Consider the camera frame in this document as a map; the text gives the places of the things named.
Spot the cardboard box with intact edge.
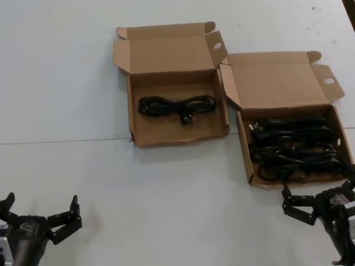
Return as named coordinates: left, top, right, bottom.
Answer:
left=219, top=50, right=355, bottom=189

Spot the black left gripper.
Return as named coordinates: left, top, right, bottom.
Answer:
left=0, top=192, right=83, bottom=266

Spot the cardboard box with torn edge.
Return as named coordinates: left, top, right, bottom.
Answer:
left=113, top=21, right=231, bottom=147

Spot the black power cable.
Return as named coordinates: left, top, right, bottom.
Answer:
left=248, top=137, right=343, bottom=157
left=247, top=117, right=336, bottom=142
left=138, top=95, right=219, bottom=126
left=257, top=149, right=351, bottom=182

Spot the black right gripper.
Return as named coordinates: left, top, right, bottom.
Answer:
left=280, top=163, right=355, bottom=266

